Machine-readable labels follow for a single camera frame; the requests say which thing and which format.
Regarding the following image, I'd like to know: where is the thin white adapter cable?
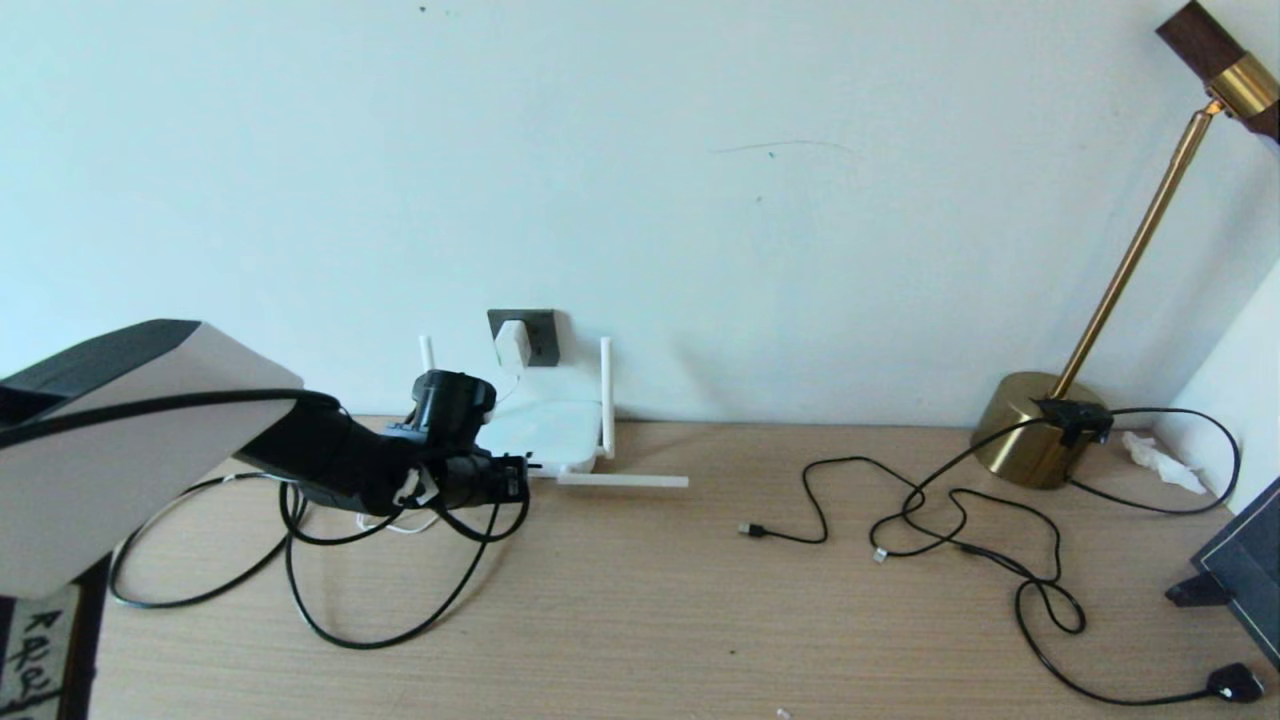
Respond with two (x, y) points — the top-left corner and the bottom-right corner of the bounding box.
(355, 368), (526, 535)

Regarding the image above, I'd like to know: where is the white power adapter block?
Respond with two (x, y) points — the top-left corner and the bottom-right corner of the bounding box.
(495, 320), (532, 371)

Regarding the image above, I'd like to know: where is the black ethernet cable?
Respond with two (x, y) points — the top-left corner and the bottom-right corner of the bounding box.
(108, 458), (546, 651)

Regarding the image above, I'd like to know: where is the white router with antennas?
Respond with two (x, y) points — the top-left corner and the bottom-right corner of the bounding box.
(418, 337), (691, 489)

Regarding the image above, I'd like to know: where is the brass desk lamp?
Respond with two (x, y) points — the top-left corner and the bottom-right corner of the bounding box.
(968, 0), (1280, 492)

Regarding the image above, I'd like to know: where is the crumpled white tissue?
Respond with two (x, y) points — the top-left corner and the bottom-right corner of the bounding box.
(1120, 432), (1208, 497)

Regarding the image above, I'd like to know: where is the black plastic clip stand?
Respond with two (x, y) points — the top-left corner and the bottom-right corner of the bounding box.
(1164, 573), (1231, 608)

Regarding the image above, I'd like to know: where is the dark teal printed box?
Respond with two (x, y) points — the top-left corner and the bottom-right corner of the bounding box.
(1190, 472), (1280, 673)

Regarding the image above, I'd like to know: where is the grey wall socket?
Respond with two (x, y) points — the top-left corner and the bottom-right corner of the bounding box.
(487, 309), (560, 368)

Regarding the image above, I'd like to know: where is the black cable with silver connector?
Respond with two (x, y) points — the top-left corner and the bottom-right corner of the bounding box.
(868, 488), (1061, 586)

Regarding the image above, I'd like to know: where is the black inline lamp switch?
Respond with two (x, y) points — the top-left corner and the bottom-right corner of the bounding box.
(1035, 400), (1113, 448)

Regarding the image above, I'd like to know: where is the black lamp base cord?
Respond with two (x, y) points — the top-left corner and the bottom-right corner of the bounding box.
(1065, 408), (1241, 518)

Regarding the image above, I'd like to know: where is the black lamp cable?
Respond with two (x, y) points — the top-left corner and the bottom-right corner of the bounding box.
(868, 420), (1264, 706)

